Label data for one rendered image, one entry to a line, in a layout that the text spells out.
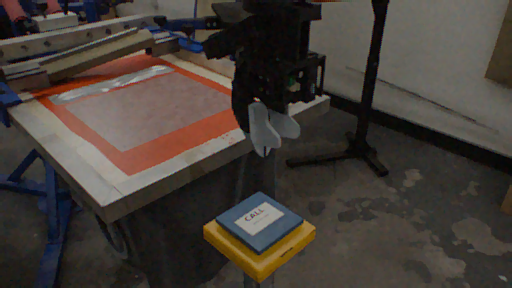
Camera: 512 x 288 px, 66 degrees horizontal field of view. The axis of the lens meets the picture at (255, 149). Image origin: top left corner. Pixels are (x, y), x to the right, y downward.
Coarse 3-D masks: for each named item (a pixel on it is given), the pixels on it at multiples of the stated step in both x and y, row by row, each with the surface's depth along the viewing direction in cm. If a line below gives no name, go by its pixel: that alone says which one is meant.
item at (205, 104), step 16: (112, 64) 125; (128, 64) 125; (144, 64) 125; (160, 64) 125; (144, 80) 113; (160, 80) 113; (176, 80) 113; (192, 80) 113; (208, 80) 113; (144, 96) 104; (160, 96) 104; (176, 96) 104; (192, 96) 104; (208, 96) 104; (224, 96) 104; (176, 112) 96; (192, 112) 96; (208, 112) 96; (224, 112) 96; (208, 128) 89; (224, 128) 89
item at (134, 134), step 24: (96, 72) 119; (48, 96) 104; (96, 96) 104; (120, 96) 104; (72, 120) 93; (96, 120) 93; (120, 120) 93; (144, 120) 93; (168, 120) 93; (96, 144) 83; (120, 144) 83; (144, 144) 83; (168, 144) 83; (192, 144) 83; (120, 168) 76; (144, 168) 76
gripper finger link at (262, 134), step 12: (252, 108) 49; (264, 108) 48; (252, 120) 50; (264, 120) 49; (252, 132) 51; (264, 132) 50; (276, 132) 48; (252, 144) 52; (264, 144) 51; (276, 144) 49; (264, 156) 55
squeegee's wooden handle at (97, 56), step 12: (132, 36) 118; (144, 36) 117; (96, 48) 115; (108, 48) 114; (120, 48) 113; (132, 48) 115; (144, 48) 116; (60, 60) 112; (72, 60) 111; (84, 60) 111; (96, 60) 112; (108, 60) 113; (48, 72) 108; (60, 72) 109; (72, 72) 110
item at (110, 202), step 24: (24, 120) 85; (48, 144) 77; (216, 144) 77; (240, 144) 78; (72, 168) 70; (168, 168) 70; (192, 168) 72; (96, 192) 64; (120, 192) 64; (144, 192) 66; (168, 192) 70; (120, 216) 64
